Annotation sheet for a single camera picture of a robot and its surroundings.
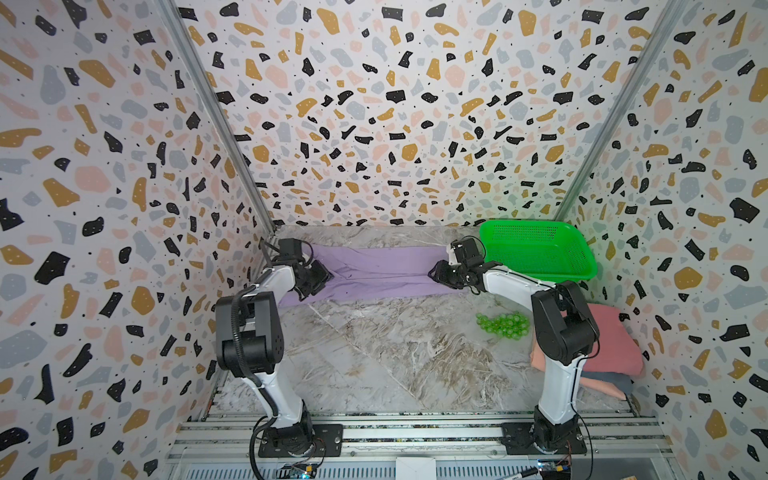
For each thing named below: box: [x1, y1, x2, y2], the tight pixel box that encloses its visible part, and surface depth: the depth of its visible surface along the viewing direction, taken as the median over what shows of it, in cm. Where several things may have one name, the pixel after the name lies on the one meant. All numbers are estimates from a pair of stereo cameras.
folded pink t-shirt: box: [583, 303, 644, 375], surface depth 85 cm
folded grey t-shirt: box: [580, 371, 634, 394], surface depth 82 cm
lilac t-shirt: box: [279, 246, 465, 309], surface depth 108 cm
